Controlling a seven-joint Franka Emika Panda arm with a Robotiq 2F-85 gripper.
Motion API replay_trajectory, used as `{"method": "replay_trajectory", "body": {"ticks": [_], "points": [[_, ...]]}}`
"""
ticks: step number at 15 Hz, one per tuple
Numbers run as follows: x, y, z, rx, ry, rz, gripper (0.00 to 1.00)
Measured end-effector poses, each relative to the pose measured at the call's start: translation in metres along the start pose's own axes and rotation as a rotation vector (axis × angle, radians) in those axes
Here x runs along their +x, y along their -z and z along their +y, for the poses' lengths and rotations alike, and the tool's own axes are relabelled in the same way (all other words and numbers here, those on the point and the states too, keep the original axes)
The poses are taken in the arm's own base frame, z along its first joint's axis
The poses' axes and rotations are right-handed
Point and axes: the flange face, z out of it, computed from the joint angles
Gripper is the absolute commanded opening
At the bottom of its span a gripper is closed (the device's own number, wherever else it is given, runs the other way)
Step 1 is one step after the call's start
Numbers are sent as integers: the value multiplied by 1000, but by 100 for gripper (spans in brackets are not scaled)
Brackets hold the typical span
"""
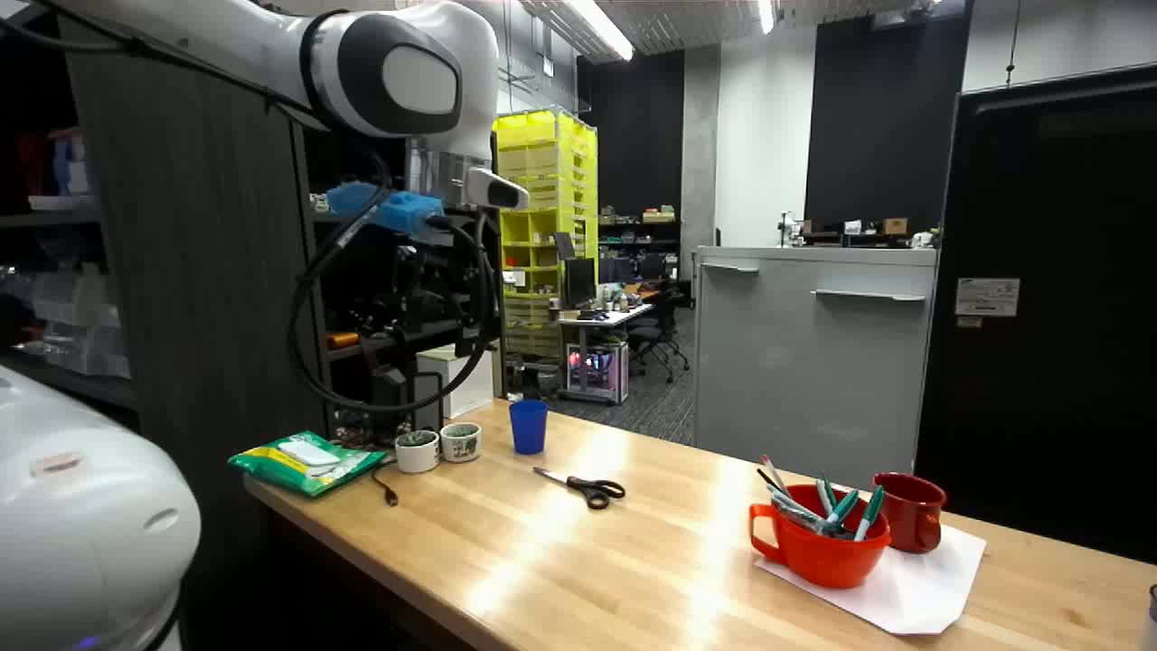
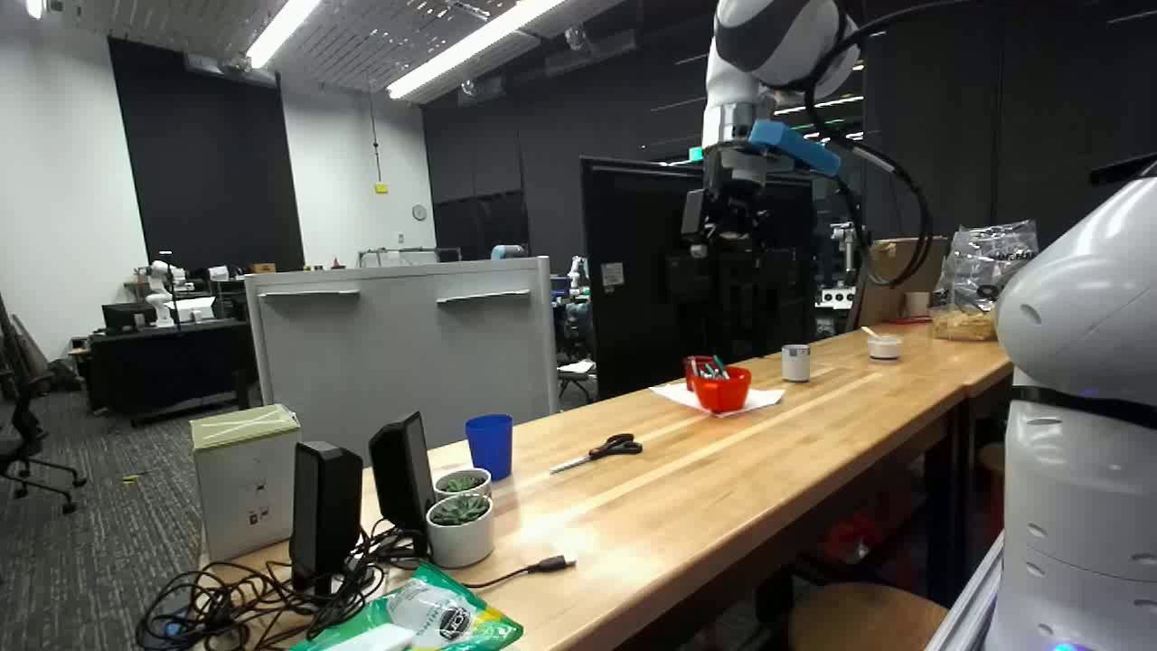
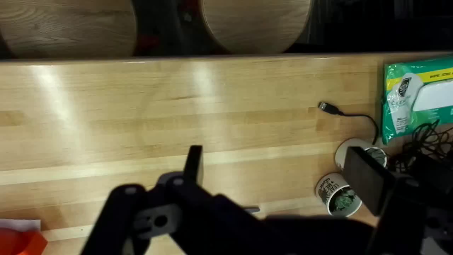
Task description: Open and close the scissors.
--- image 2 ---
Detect clear plastic bag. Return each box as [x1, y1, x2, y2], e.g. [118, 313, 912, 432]
[933, 222, 1039, 344]

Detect orange bowl with handle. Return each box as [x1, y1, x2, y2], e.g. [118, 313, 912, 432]
[693, 364, 752, 411]

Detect black speaker front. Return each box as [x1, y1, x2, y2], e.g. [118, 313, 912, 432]
[288, 442, 363, 593]

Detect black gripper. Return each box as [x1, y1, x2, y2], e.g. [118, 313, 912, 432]
[678, 146, 774, 259]

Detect cardboard box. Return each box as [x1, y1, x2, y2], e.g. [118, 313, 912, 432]
[856, 235, 946, 326]

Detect blue plastic cup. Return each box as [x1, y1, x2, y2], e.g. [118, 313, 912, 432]
[467, 411, 513, 481]

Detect black speaker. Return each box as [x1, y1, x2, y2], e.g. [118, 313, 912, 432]
[288, 442, 363, 593]
[370, 411, 435, 534]

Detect green wipes packet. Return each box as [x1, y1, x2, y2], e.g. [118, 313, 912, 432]
[288, 565, 525, 651]

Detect black usb cable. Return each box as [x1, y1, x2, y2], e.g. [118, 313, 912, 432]
[463, 555, 580, 593]

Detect white paper sheet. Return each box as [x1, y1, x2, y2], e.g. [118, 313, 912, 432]
[652, 381, 783, 415]

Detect black office chair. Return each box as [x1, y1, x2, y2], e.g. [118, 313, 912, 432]
[0, 299, 87, 512]

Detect white box green lid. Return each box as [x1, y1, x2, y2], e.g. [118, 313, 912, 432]
[187, 405, 300, 562]

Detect round wooden stool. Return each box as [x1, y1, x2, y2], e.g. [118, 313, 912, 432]
[788, 581, 946, 651]

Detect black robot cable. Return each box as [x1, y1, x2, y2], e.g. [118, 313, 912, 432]
[803, 0, 938, 292]

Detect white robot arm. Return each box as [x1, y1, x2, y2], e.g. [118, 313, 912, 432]
[701, 0, 1157, 651]

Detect small white bowl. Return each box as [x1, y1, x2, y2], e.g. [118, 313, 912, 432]
[869, 334, 904, 362]

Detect black handled scissors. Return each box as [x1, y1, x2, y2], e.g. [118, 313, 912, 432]
[551, 435, 642, 475]

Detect small white cup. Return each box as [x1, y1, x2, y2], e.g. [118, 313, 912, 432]
[781, 344, 810, 385]

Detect white pot rear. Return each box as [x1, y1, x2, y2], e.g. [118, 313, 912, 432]
[435, 467, 492, 494]

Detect tangled black cables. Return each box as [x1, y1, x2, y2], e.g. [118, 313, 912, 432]
[135, 521, 428, 651]

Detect black speaker rear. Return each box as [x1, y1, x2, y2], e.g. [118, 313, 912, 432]
[370, 411, 435, 534]

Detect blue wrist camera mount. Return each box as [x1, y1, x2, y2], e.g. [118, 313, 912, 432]
[748, 121, 844, 176]

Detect black desk background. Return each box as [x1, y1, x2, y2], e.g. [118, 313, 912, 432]
[87, 323, 254, 421]

